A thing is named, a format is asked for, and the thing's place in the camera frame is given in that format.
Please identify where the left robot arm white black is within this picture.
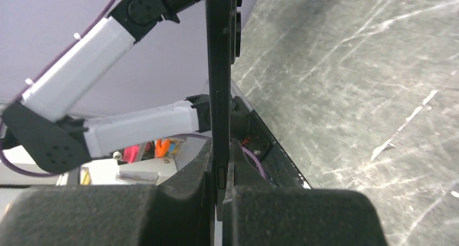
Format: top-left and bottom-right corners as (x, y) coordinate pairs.
(1, 0), (256, 177)

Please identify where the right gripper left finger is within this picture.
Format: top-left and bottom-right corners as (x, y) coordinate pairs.
(1, 141), (214, 245)

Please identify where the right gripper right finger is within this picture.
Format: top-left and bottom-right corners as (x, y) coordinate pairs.
(222, 142), (387, 245)

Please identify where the black smartphone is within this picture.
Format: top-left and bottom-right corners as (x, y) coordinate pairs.
(205, 0), (238, 221)

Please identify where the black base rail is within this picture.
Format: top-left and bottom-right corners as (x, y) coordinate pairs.
(231, 82), (311, 189)

